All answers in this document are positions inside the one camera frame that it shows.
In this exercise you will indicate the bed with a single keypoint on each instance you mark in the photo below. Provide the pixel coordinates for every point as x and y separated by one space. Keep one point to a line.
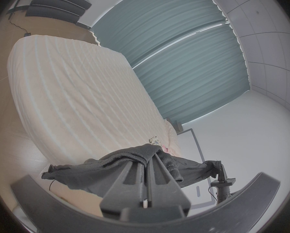
74 93

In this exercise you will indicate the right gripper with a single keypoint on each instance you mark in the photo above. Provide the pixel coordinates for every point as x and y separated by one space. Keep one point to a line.
222 193

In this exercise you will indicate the blue-green curtain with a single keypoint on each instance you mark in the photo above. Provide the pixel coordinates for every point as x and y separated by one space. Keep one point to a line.
196 76
147 16

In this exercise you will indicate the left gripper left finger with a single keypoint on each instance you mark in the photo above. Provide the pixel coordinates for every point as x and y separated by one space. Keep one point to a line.
125 190

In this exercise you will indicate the black T-shirt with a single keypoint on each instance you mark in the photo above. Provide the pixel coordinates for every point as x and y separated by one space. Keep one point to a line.
99 173

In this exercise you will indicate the white printed pyjama top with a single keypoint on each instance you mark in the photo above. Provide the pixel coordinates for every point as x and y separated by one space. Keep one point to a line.
156 141

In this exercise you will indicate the pink garment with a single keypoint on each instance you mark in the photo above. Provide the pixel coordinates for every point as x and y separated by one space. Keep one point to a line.
166 149

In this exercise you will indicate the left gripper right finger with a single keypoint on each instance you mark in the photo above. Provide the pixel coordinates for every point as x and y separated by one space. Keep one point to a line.
166 190

